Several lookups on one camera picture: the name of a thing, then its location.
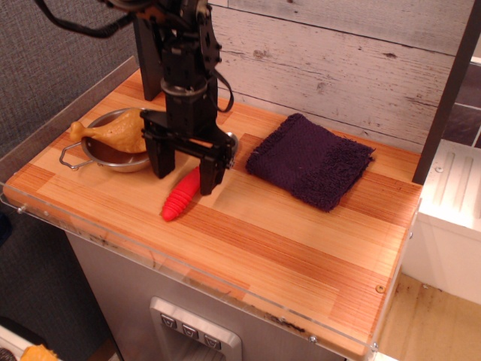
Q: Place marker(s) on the orange toy food item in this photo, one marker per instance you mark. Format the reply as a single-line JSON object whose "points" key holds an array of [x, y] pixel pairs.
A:
{"points": [[38, 353]]}

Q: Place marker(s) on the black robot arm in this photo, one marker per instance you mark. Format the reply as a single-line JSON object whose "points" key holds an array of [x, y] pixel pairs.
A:
{"points": [[187, 52]]}

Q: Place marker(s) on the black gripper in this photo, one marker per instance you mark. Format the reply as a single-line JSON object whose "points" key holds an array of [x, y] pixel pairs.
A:
{"points": [[189, 125]]}

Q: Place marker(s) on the red handled metal spoon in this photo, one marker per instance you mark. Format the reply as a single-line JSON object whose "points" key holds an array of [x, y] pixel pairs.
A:
{"points": [[182, 195]]}

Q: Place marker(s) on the plastic toy chicken drumstick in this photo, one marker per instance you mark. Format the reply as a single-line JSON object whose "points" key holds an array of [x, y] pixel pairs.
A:
{"points": [[123, 134]]}

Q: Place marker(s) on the silver dispenser button panel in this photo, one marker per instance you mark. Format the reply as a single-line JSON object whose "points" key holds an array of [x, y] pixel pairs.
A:
{"points": [[184, 335]]}

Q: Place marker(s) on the white toy sink unit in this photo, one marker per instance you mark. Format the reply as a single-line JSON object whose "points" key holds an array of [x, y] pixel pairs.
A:
{"points": [[444, 246]]}

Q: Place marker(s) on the clear acrylic table guard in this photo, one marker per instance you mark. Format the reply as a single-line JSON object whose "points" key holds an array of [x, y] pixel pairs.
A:
{"points": [[326, 277]]}

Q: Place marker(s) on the dark grey vertical post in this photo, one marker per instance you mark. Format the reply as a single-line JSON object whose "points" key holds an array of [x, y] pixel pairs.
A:
{"points": [[453, 85]]}

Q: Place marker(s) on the steel bowl with wire handles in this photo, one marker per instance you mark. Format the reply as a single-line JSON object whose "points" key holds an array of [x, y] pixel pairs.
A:
{"points": [[104, 155]]}

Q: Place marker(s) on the silver toy fridge cabinet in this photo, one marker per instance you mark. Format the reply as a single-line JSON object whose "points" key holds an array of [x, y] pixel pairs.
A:
{"points": [[123, 289]]}

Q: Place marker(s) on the dark purple folded cloth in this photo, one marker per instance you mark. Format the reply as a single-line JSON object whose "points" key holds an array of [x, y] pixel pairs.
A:
{"points": [[310, 162]]}

